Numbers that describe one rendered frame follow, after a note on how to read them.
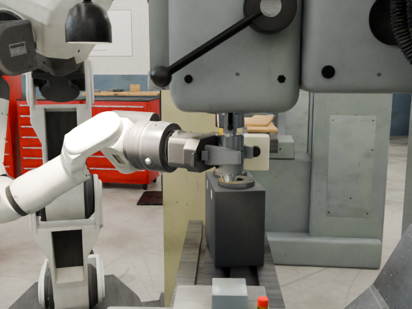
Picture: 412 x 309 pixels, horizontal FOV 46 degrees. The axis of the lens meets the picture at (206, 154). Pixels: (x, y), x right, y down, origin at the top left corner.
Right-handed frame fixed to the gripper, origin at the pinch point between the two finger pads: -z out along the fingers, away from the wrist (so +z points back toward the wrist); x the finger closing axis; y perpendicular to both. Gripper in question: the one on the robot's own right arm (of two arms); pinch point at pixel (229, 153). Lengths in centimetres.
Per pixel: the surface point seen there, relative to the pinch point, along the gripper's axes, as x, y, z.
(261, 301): -9.9, 19.4, -9.9
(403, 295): 16.9, 26.3, -27.3
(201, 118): 151, 14, 84
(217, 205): 26.0, 17.6, 14.3
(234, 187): 29.7, 14.1, 11.8
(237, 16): -8.7, -21.0, -4.7
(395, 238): 332, 124, 0
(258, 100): -7.3, -9.6, -7.6
